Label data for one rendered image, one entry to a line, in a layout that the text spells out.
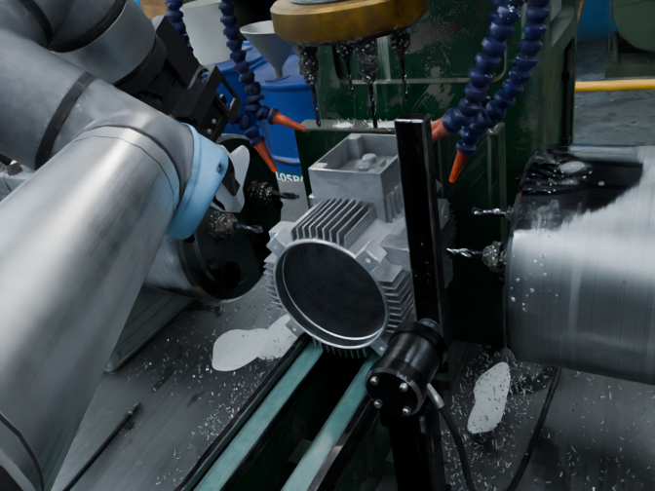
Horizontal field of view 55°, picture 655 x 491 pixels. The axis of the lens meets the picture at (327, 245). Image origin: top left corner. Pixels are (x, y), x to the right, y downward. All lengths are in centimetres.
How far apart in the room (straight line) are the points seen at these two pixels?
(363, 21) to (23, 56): 36
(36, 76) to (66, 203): 16
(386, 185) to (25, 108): 45
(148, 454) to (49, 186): 69
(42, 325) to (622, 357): 56
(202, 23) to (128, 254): 255
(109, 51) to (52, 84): 9
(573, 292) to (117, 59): 45
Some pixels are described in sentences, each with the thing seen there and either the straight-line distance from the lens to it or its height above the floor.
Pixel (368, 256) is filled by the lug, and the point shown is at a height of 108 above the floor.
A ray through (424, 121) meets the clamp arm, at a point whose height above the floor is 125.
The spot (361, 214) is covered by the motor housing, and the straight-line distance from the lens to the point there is 75.
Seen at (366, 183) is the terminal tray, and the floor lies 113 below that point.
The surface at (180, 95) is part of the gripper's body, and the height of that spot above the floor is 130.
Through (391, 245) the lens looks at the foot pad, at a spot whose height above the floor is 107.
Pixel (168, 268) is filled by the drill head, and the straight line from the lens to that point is 89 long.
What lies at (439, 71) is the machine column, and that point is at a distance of 96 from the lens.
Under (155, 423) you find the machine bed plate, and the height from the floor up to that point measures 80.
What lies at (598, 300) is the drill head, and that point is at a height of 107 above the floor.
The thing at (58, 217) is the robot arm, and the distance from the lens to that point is 28.
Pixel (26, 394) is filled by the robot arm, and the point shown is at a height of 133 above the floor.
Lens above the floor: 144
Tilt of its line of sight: 29 degrees down
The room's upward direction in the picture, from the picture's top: 10 degrees counter-clockwise
